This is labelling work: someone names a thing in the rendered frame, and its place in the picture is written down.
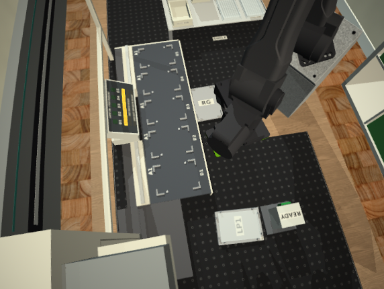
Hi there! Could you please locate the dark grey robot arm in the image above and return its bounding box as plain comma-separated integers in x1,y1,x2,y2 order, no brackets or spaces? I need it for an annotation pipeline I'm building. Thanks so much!
207,0,344,159

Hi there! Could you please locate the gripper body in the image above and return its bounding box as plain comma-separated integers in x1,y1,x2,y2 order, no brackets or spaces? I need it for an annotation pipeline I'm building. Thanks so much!
206,120,270,146

